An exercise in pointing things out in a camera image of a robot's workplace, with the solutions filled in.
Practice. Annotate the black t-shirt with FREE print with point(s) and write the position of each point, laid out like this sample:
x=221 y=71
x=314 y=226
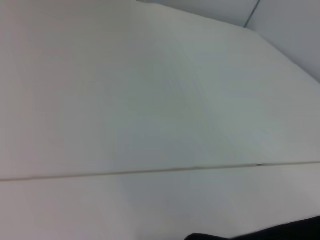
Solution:
x=262 y=231

